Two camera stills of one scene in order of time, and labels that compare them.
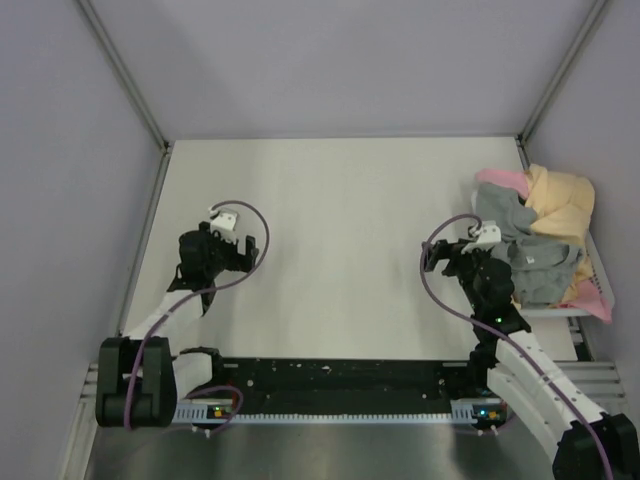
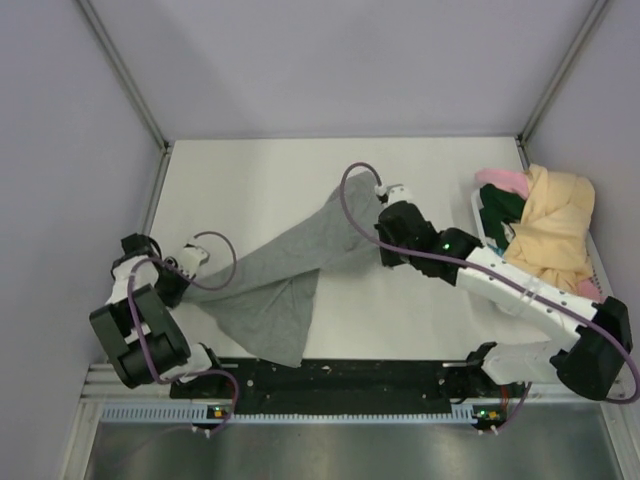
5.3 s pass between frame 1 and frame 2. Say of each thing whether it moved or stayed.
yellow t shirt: stayed
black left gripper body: moved
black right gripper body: moved
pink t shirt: stayed
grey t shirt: moved
